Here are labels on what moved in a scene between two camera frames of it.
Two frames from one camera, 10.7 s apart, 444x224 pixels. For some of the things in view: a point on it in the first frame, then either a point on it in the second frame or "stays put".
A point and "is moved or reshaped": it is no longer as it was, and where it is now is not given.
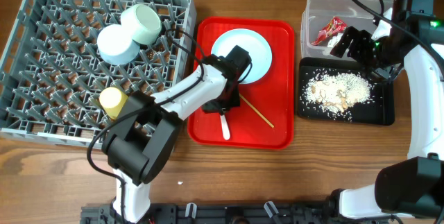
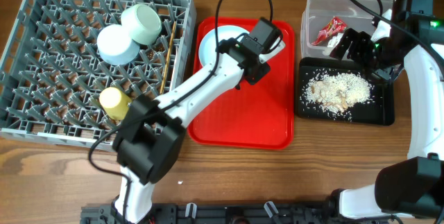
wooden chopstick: x=256 y=110 → x=167 y=64
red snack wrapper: x=335 y=26 stays put
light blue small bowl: x=116 y=46 stays put
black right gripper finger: x=341 y=46 stays put
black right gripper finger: x=361 y=47 stays put
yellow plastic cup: x=112 y=100 stays put
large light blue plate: x=259 y=53 is moved or reshaped
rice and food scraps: x=336 y=92 stays put
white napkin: x=331 y=44 stays put
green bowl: x=142 y=23 stays put
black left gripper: x=234 y=102 → x=262 y=71
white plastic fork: x=225 y=127 → x=176 y=67
